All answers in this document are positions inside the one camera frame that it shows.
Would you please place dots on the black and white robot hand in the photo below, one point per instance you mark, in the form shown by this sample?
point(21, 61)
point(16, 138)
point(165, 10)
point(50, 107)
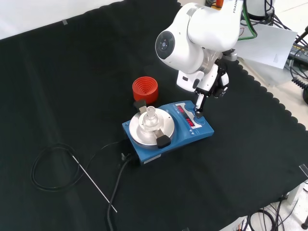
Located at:
point(211, 80)

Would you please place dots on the heater with blue base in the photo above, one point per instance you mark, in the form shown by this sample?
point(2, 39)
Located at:
point(187, 134)

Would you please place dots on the orange ribbed round holder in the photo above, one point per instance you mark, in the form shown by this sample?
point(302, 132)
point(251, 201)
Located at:
point(144, 92)

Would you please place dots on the pale board sheet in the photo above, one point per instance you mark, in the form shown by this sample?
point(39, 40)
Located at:
point(272, 45)

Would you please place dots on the clear round-bottom glass flask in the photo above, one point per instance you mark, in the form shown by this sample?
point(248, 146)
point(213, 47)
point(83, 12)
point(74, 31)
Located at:
point(149, 120)

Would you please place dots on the black bench cloth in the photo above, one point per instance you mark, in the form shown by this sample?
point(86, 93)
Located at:
point(228, 156)

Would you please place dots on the yellow stop button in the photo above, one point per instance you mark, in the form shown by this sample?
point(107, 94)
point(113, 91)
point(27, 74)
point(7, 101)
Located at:
point(218, 3)

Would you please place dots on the black power adapter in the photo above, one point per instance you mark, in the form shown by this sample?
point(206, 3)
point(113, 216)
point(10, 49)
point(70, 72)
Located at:
point(298, 51)

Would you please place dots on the thin metal probe rod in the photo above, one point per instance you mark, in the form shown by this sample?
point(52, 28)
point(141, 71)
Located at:
point(96, 184)

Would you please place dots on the grey tape piece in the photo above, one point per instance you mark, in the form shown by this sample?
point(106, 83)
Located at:
point(65, 22)

